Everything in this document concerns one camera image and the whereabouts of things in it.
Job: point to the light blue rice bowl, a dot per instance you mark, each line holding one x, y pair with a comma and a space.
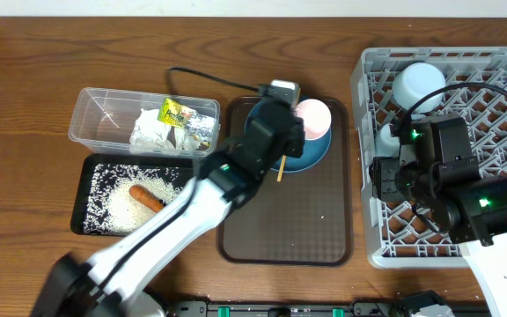
415, 82

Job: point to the light blue cup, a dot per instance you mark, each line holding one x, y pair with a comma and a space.
386, 144

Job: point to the brown serving tray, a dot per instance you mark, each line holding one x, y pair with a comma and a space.
302, 218

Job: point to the pink cup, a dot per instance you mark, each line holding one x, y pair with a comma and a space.
316, 118

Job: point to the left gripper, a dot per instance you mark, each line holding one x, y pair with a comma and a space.
296, 128

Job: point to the white rice pile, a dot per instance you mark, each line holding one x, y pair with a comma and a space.
110, 210

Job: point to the orange carrot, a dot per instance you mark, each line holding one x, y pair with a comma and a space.
146, 198

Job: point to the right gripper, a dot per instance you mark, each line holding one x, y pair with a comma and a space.
382, 172

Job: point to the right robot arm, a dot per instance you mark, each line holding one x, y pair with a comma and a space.
470, 209

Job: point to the dark blue plate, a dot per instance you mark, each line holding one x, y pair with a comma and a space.
313, 152

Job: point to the grey dishwasher rack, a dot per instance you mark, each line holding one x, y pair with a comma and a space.
395, 238

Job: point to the right wooden chopstick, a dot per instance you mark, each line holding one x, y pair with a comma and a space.
281, 168

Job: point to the clear plastic bin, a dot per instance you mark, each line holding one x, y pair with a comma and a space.
103, 120

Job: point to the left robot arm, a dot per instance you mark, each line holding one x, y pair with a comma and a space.
112, 281

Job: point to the green yellow snack wrapper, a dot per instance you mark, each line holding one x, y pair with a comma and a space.
192, 130

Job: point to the white tissue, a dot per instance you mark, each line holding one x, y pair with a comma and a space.
149, 131

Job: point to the black plastic tray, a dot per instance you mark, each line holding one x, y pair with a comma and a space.
94, 159

